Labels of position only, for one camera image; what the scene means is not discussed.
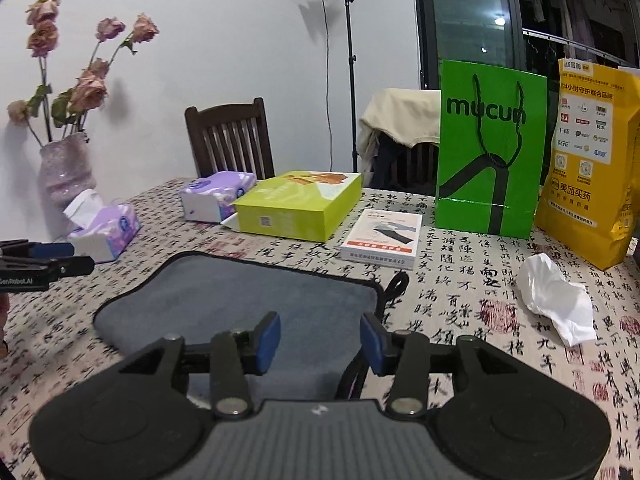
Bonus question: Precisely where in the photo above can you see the grey towel with black trim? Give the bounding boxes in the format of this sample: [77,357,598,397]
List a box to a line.
[93,251,411,403]

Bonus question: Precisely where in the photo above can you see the small white product box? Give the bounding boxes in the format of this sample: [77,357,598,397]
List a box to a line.
[342,208,423,272]

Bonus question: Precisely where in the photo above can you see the black lamp stand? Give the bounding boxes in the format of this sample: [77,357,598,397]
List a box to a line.
[342,0,360,173]

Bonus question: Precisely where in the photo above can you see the pink glittery vase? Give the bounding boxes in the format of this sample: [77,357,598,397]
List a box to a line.
[39,132,97,211]

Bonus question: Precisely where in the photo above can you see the bunch of dried pink roses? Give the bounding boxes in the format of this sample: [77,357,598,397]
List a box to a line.
[6,0,160,148]

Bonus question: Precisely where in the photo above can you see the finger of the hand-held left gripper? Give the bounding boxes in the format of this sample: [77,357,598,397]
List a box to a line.
[0,255,96,277]
[0,240,75,261]

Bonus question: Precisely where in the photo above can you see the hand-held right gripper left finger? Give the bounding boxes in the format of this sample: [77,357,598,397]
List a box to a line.
[118,311,281,418]

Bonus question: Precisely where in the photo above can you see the hanging clothes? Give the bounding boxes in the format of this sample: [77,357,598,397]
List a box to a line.
[530,0,603,36]

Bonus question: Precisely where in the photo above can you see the crumpled white tissue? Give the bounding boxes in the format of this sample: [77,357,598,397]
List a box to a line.
[516,253,596,348]

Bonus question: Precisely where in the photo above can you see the dark glass sliding door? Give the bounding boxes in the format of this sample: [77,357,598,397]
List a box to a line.
[410,0,640,92]

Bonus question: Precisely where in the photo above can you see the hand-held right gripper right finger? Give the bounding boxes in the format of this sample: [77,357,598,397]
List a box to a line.
[360,311,521,415]

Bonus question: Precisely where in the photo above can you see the yellow paper bag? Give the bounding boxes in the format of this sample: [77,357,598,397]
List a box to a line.
[535,57,640,271]

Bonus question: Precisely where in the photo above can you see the open purple tissue pack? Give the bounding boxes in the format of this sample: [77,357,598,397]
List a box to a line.
[63,189,142,264]

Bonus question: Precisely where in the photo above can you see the dark wooden slatted chair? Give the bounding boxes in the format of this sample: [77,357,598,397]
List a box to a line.
[184,97,276,181]

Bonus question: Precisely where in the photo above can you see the black lamp cable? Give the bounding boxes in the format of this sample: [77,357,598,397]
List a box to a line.
[320,0,335,171]

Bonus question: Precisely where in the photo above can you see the sealed purple tissue pack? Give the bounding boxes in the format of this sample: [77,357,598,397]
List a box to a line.
[180,171,257,223]

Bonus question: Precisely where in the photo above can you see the yellow-green cardboard box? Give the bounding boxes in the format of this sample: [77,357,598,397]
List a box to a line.
[233,171,363,242]

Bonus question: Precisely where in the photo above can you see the green paper shopping bag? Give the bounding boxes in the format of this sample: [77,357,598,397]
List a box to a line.
[434,59,549,240]

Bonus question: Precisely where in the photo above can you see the beige cloth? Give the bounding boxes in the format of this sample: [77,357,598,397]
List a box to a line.
[359,88,442,173]

